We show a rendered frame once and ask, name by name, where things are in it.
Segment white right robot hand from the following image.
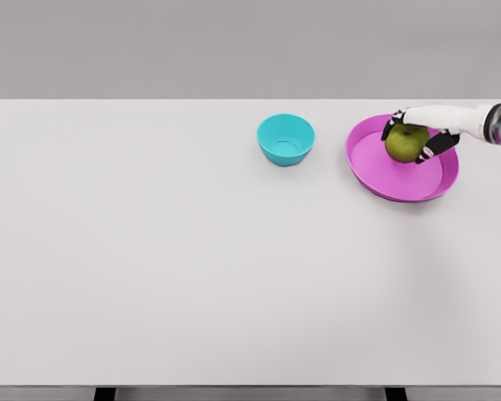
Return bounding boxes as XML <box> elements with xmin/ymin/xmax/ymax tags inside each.
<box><xmin>380</xmin><ymin>105</ymin><xmax>461</xmax><ymax>165</ymax></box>

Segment green apple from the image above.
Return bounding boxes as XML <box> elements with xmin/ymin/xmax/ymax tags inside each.
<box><xmin>384</xmin><ymin>124</ymin><xmax>431</xmax><ymax>164</ymax></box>

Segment pink plate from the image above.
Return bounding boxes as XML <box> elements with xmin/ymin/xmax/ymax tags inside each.
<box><xmin>345</xmin><ymin>114</ymin><xmax>460</xmax><ymax>204</ymax></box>

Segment blue bowl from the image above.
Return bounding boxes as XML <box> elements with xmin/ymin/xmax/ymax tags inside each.
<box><xmin>256</xmin><ymin>114</ymin><xmax>316</xmax><ymax>169</ymax></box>

